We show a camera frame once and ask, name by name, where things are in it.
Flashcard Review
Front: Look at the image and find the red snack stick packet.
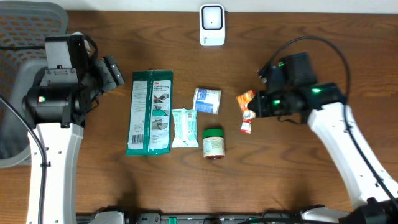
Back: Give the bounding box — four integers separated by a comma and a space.
240, 109, 256, 134

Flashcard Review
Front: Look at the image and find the orange small snack packet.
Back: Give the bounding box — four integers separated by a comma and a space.
236, 90, 256, 120

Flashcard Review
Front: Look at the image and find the white blue round tub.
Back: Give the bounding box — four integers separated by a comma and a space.
193, 88, 221, 114

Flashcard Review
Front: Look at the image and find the green lid jar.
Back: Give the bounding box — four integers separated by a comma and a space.
203, 128, 225, 160

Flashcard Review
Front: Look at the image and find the green wipes large package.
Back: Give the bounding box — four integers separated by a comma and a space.
126, 70, 174, 156

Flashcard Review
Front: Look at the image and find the light green wipes pack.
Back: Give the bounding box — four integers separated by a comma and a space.
172, 108, 199, 148

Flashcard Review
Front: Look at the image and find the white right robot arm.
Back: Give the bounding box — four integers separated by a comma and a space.
248, 83, 397, 223

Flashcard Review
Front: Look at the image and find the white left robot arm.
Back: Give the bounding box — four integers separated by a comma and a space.
27, 123, 124, 224

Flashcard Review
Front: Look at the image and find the white barcode scanner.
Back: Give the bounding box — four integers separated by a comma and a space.
199, 4, 226, 47

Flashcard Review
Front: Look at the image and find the grey plastic mesh basket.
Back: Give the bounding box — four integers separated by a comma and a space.
1, 1, 68, 168

